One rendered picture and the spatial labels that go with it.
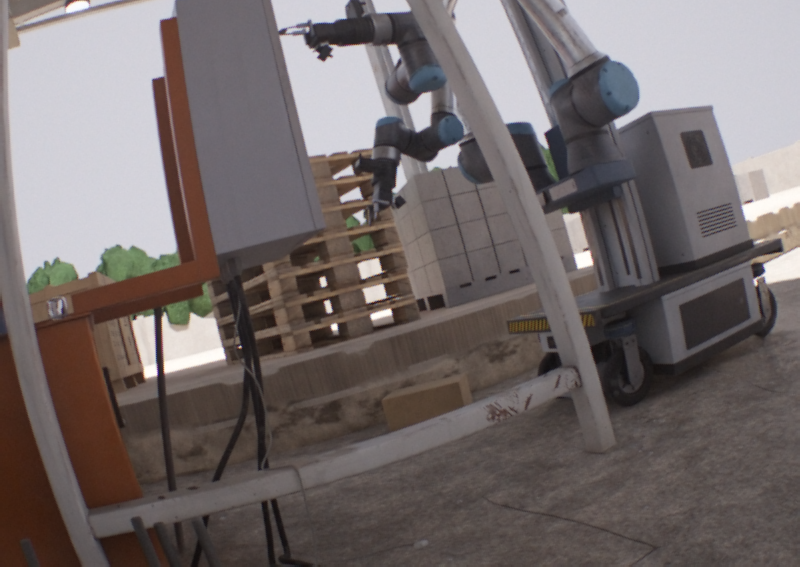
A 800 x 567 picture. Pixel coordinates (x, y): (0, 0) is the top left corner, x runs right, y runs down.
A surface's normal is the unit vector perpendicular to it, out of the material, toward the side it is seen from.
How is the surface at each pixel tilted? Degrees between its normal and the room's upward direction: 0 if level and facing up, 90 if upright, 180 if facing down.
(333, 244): 90
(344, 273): 90
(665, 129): 90
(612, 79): 95
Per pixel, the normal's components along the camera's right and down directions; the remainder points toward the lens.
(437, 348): 0.36, -0.14
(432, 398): -0.25, 0.04
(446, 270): 0.15, -0.07
